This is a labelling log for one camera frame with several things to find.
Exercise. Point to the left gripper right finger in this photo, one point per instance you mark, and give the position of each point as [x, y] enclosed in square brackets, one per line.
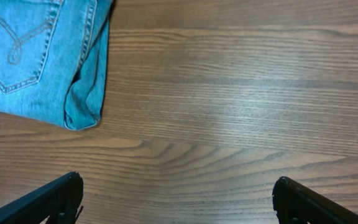
[296, 204]

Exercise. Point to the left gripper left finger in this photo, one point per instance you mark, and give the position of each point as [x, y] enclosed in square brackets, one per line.
[58, 201]

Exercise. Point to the light blue denim jeans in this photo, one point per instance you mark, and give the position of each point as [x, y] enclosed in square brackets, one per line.
[53, 60]

